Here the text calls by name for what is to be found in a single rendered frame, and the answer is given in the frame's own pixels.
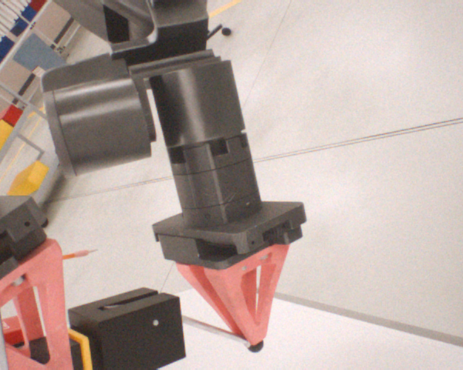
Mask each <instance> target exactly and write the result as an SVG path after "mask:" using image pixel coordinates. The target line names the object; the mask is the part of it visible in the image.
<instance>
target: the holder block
mask: <svg viewBox="0 0 463 370"><path fill-rule="evenodd" d="M116 304H121V305H119V306H117V307H116V308H111V309H108V310H105V311H104V310H103V306H107V305H116ZM68 316H69V328H73V327H77V328H80V329H82V330H84V331H87V332H89V333H90V334H92V335H96V340H97V347H98V354H99V360H100V370H157V369H159V368H163V367H165V366H167V365H170V364H172V363H175V362H178V361H180V359H183V358H185V357H186V353H185V345H184V330H183V323H182V314H181V300H180V297H179V296H175V295H172V294H167V293H160V294H158V291H157V290H155V289H152V288H146V287H142V288H137V289H133V290H131V291H126V292H123V293H122V294H118V295H115V296H112V297H108V298H104V299H101V300H98V301H92V302H90V303H87V304H82V305H79V306H76V307H73V308H69V309H68ZM155 320H156V321H158V324H157V325H154V324H153V322H154V321H155Z"/></svg>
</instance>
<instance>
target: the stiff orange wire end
mask: <svg viewBox="0 0 463 370"><path fill-rule="evenodd" d="M96 251H98V250H97V249H95V250H91V251H88V250H81V251H76V252H74V253H71V254H64V255H63V261H64V260H68V259H73V258H80V257H86V256H87V255H88V254H89V253H92V252H96Z"/></svg>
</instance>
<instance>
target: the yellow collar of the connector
mask: <svg viewBox="0 0 463 370"><path fill-rule="evenodd" d="M68 335H69V338H71V339H73V340H75V341H77V342H79V343H80V345H81V352H82V358H83V370H93V367H92V361H91V354H90V348H89V342H88V337H86V336H85V335H82V334H80V333H79V332H76V331H74V330H71V329H69V328H68Z"/></svg>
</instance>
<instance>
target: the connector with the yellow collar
mask: <svg viewBox="0 0 463 370"><path fill-rule="evenodd" d="M70 329H71V330H74V331H76V332H79V333H80V334H82V335H85V336H86V337H88V342H89V348H90V354H91V361H92V367H93V370H100V360H99V354H98V347H97V340H96V335H92V334H90V333H89V332H87V331H84V330H82V329H80V328H77V327H73V328H70ZM69 346H70V352H71V359H72V364H73V370H83V358H82V352H81V345H80V343H79V342H77V341H75V340H73V339H71V338H69ZM29 347H30V353H31V358H32V359H33V360H36V359H38V358H39V359H41V361H38V362H39V363H40V364H42V365H46V364H47V363H49V360H50V353H49V345H48V341H47V337H46V336H43V337H41V338H37V339H34V340H31V341H29Z"/></svg>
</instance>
